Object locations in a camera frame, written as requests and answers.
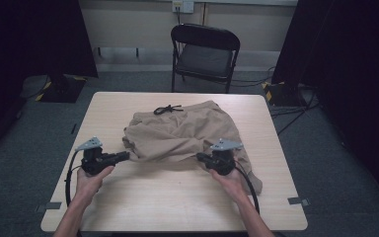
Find white wall socket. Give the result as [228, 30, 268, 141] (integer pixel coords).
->
[172, 0, 195, 15]

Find black stand base striped tape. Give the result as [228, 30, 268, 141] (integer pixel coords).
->
[34, 74, 89, 104]
[261, 80, 308, 108]

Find black floor cables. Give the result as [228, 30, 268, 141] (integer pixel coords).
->
[230, 65, 321, 136]

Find person's left hand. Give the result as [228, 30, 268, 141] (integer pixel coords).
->
[74, 165, 115, 205]

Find black curtain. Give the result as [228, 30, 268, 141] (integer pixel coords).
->
[270, 0, 379, 211]
[0, 0, 100, 166]

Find black folding chair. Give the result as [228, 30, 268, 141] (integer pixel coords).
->
[170, 23, 242, 95]

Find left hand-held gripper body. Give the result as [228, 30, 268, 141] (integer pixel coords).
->
[74, 136, 114, 177]

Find grey tape strip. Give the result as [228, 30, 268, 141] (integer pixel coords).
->
[35, 201, 63, 213]
[287, 196, 312, 208]

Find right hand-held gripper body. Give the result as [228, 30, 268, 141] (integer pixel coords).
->
[206, 138, 245, 177]

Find beige shorts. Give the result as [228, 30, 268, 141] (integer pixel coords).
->
[121, 100, 264, 197]

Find person's right hand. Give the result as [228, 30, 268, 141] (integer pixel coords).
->
[208, 167, 251, 204]

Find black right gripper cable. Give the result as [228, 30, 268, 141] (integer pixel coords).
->
[232, 160, 262, 215]

